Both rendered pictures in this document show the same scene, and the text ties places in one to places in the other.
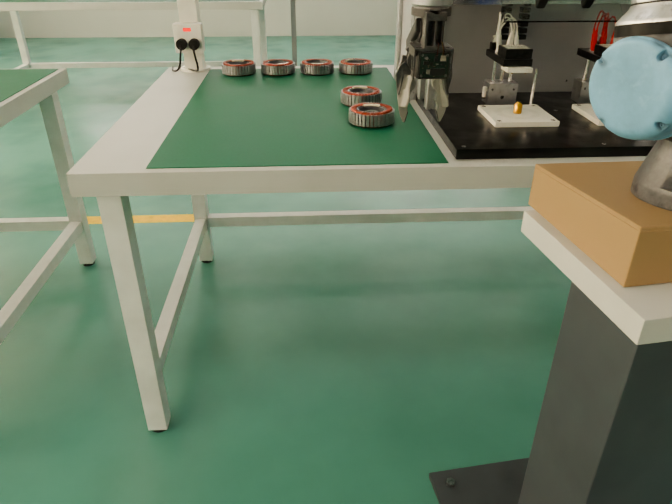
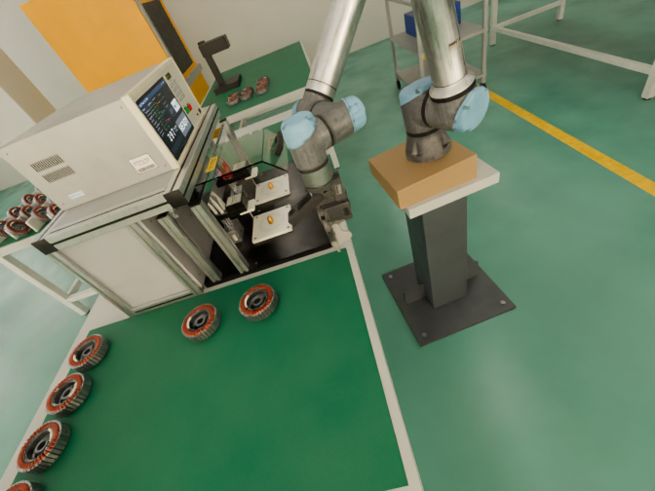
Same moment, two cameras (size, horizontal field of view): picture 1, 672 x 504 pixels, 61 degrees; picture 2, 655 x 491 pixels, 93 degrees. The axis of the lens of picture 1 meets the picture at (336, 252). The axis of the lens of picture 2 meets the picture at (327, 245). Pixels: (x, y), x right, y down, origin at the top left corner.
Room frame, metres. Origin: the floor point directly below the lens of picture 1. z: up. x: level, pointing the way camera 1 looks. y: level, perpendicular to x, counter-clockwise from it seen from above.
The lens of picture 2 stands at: (1.01, 0.48, 1.42)
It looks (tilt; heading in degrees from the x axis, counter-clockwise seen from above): 42 degrees down; 282
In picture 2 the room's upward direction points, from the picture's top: 24 degrees counter-clockwise
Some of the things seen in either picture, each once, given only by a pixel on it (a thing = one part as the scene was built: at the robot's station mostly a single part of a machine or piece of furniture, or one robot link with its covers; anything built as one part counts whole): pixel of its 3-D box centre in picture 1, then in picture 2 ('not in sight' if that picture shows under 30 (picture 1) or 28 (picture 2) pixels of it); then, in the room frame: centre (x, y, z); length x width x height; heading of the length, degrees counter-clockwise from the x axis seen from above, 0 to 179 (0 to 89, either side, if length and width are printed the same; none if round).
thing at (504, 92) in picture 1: (499, 91); (233, 231); (1.50, -0.43, 0.80); 0.08 x 0.05 x 0.06; 93
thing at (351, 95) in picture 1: (361, 96); (201, 321); (1.56, -0.07, 0.77); 0.11 x 0.11 x 0.04
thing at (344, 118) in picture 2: not in sight; (336, 120); (1.02, -0.24, 1.14); 0.11 x 0.11 x 0.08; 30
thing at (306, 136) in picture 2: not in sight; (305, 141); (1.10, -0.17, 1.14); 0.09 x 0.08 x 0.11; 30
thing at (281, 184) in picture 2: (614, 113); (272, 189); (1.37, -0.68, 0.78); 0.15 x 0.15 x 0.01; 3
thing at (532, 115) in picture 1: (516, 115); (272, 223); (1.36, -0.43, 0.78); 0.15 x 0.15 x 0.01; 3
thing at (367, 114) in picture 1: (371, 114); (258, 302); (1.38, -0.09, 0.77); 0.11 x 0.11 x 0.04
